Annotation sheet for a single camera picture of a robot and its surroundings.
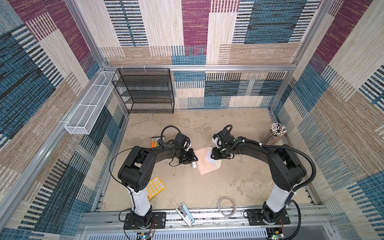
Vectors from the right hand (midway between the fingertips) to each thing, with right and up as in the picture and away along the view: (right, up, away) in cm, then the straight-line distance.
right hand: (214, 157), depth 92 cm
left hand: (-10, 0, 0) cm, 10 cm away
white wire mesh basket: (-81, +23, +1) cm, 84 cm away
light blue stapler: (-16, -23, -18) cm, 34 cm away
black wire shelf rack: (-47, +45, +17) cm, 67 cm away
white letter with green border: (-3, 0, +2) cm, 4 cm away
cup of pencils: (+35, +17, -7) cm, 39 cm away
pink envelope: (-5, -4, +1) cm, 7 cm away
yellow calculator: (-34, -14, -9) cm, 38 cm away
